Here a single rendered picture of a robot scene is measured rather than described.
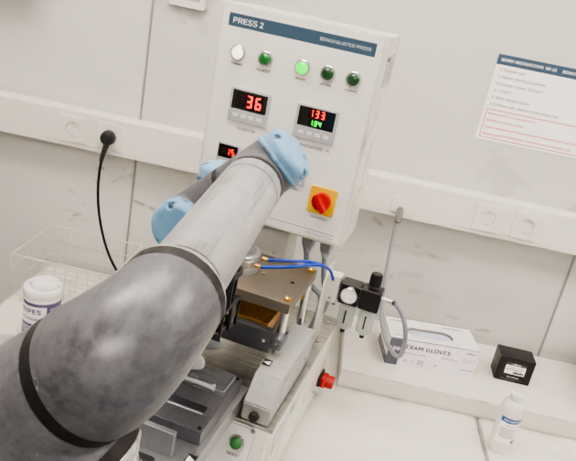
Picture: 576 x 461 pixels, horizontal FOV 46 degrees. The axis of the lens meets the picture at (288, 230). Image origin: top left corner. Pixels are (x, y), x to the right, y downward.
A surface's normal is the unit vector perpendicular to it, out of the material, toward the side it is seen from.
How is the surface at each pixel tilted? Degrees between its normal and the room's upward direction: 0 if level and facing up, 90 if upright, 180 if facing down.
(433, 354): 90
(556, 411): 0
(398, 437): 0
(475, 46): 90
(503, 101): 90
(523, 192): 90
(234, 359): 0
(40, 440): 103
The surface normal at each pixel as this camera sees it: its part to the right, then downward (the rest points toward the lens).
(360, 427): 0.18, -0.92
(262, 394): -0.06, -0.51
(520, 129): -0.12, 0.33
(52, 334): -0.44, -0.57
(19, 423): -0.32, 0.25
